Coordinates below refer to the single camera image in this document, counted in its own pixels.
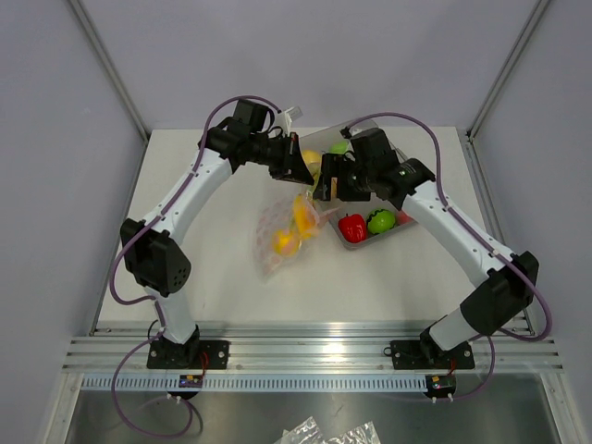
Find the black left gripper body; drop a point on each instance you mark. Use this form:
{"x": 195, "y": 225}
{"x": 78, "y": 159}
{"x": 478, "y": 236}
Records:
{"x": 267, "y": 152}

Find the left small circuit board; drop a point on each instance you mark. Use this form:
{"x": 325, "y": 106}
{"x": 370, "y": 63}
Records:
{"x": 190, "y": 381}

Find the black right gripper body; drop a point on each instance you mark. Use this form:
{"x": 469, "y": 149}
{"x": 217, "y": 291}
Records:
{"x": 360, "y": 176}

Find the green toy watermelon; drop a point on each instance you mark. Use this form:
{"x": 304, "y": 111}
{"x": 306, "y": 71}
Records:
{"x": 380, "y": 221}

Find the red bell pepper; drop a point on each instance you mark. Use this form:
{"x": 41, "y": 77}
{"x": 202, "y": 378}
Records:
{"x": 353, "y": 228}

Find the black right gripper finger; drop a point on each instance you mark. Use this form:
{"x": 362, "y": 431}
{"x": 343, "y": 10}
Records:
{"x": 331, "y": 168}
{"x": 349, "y": 194}

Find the aluminium frame post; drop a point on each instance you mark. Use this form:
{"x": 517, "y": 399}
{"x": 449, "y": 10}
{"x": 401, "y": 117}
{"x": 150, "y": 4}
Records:
{"x": 91, "y": 34}
{"x": 509, "y": 65}

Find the small circuit board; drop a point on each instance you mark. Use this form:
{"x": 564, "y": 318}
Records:
{"x": 190, "y": 381}
{"x": 447, "y": 382}

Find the crumpled clear plastic bag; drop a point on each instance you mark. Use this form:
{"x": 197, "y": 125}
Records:
{"x": 307, "y": 432}

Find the green chayote gourd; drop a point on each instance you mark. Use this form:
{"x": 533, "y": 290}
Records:
{"x": 340, "y": 147}

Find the green celery bunch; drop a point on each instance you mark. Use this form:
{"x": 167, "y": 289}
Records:
{"x": 308, "y": 193}

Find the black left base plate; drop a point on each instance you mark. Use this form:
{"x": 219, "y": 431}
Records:
{"x": 167, "y": 355}

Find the pink peach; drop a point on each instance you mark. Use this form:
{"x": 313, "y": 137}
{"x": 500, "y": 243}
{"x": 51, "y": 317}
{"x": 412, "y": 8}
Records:
{"x": 403, "y": 218}

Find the right aluminium frame post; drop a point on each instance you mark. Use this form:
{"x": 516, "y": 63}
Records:
{"x": 509, "y": 65}

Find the orange yellow mango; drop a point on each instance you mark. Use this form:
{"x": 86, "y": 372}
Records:
{"x": 304, "y": 217}

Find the aluminium mounting rail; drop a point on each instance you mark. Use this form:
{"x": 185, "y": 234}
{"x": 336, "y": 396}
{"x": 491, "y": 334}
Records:
{"x": 307, "y": 348}

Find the white slotted cable duct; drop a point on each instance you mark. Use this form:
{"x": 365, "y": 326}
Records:
{"x": 262, "y": 383}

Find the clear zip top bag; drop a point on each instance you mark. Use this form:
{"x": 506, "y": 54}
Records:
{"x": 285, "y": 226}

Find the clear plastic food bin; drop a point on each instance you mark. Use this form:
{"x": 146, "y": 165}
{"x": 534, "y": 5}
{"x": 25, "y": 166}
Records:
{"x": 400, "y": 184}

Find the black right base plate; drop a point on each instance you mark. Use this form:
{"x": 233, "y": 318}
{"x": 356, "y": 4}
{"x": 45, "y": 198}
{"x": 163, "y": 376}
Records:
{"x": 413, "y": 354}

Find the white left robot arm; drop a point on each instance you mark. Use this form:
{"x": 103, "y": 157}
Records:
{"x": 151, "y": 247}

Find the orange tangerine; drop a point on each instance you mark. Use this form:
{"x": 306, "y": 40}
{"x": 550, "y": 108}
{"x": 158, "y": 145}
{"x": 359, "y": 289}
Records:
{"x": 334, "y": 185}

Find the right small circuit board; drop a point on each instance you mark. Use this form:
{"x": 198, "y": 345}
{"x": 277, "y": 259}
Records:
{"x": 447, "y": 382}

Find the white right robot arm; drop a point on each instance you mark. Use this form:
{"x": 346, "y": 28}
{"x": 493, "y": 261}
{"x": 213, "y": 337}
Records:
{"x": 504, "y": 282}

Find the yellow bell pepper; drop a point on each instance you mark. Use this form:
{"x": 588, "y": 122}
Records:
{"x": 285, "y": 242}

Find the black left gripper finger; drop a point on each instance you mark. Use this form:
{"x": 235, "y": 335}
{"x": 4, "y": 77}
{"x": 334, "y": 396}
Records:
{"x": 298, "y": 175}
{"x": 301, "y": 163}

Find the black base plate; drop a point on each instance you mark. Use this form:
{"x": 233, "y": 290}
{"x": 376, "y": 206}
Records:
{"x": 413, "y": 354}
{"x": 167, "y": 355}

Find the left aluminium frame post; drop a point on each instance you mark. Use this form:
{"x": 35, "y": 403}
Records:
{"x": 91, "y": 34}

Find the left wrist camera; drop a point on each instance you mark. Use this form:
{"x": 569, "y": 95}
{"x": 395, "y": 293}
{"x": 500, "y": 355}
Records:
{"x": 286, "y": 118}

